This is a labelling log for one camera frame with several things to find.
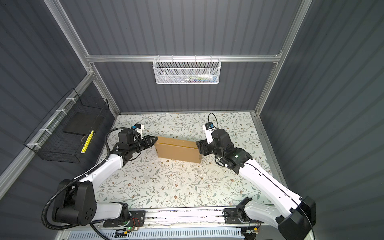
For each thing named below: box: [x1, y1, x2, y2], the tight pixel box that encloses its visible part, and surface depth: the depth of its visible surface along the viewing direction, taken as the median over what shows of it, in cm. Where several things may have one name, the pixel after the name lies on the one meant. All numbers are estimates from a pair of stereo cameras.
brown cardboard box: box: [154, 136, 202, 164], surface depth 86 cm
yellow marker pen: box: [80, 129, 95, 154], surface depth 72 cm
